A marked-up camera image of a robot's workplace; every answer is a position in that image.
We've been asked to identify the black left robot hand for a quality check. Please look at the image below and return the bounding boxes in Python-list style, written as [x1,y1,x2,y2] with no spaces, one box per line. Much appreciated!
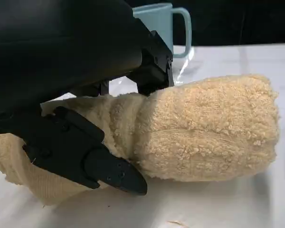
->
[0,0,175,197]

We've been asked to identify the beige towel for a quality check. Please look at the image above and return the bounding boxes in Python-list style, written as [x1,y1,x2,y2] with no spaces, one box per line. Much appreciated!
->
[0,73,280,207]

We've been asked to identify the pale green mug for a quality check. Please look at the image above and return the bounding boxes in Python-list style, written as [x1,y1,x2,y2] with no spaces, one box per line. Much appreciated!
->
[132,2,192,59]

